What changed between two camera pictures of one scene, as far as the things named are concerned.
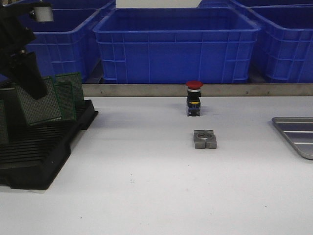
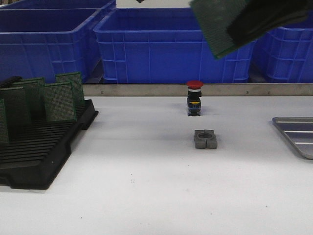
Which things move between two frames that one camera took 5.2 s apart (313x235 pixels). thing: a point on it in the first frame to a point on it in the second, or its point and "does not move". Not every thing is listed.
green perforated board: (44, 108) to (213, 16)
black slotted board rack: (33, 158) does not move
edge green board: (4, 129) does not move
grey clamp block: (205, 138) does not move
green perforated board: (67, 87) to (59, 102)
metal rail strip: (208, 90) does not move
